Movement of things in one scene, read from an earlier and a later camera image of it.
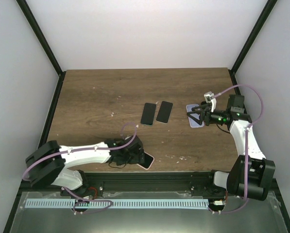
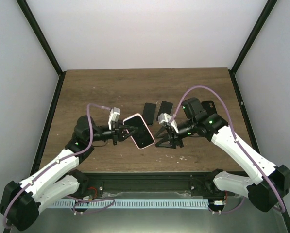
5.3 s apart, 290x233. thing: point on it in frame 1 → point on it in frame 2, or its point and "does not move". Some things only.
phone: (148, 161) → (143, 138)
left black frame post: (31, 21) does not move
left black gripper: (136, 159) → (119, 133)
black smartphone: (148, 114) does not move
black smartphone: (164, 112) does not move
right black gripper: (207, 115) → (173, 141)
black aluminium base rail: (93, 182) does not move
